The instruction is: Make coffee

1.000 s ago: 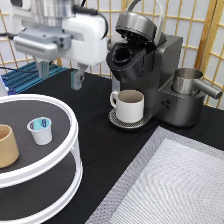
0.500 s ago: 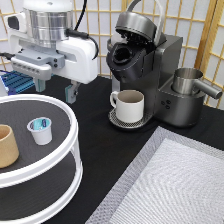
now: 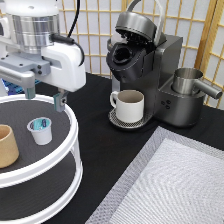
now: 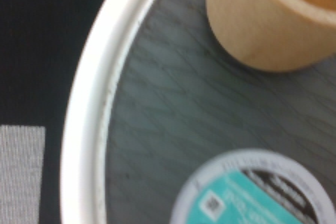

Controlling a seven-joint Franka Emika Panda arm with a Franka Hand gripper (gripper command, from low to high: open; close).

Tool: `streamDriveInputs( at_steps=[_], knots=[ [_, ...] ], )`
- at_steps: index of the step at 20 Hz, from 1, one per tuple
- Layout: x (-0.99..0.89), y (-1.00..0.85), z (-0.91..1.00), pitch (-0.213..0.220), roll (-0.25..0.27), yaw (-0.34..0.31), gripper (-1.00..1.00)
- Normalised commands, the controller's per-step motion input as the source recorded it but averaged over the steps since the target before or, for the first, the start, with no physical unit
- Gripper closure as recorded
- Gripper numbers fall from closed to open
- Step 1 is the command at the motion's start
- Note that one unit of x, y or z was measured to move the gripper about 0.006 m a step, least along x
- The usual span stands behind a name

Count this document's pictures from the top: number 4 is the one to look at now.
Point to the white coffee pod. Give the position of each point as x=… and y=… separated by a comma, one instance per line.
x=253, y=186

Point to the white two-tier round shelf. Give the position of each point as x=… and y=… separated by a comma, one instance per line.
x=164, y=103

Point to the grey woven placemat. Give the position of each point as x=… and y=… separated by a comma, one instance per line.
x=22, y=161

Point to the tan wooden cup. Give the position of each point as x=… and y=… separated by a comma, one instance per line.
x=277, y=35

